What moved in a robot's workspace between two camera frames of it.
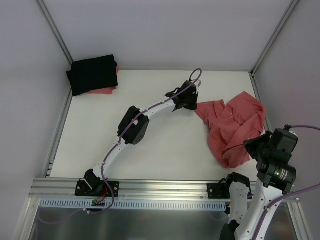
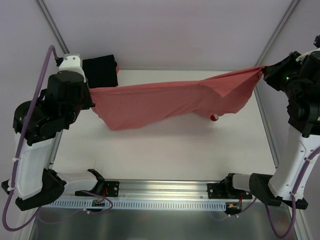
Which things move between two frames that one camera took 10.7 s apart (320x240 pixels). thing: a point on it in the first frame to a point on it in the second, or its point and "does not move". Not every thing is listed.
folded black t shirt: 91,74 does not move
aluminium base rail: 64,189 does not move
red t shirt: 231,124 to 120,106
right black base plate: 221,191 does not move
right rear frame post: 287,15 does not move
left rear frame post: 50,21 does not move
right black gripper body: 253,145 to 271,74
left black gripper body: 189,100 to 88,99
